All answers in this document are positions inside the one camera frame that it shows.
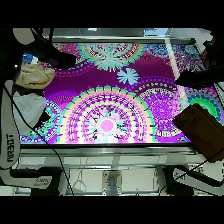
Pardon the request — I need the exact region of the dark brown garment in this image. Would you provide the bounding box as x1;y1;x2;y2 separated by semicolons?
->
14;84;46;100

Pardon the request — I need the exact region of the black cable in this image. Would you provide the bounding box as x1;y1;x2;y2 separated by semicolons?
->
158;155;224;196
2;84;75;197

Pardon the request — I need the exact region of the beige garment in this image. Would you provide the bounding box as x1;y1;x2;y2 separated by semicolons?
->
14;62;57;90

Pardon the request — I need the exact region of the dark red garment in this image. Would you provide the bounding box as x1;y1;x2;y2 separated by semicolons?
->
33;111;52;130

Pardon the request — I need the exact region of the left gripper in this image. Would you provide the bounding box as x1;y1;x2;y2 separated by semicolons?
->
49;49;78;68

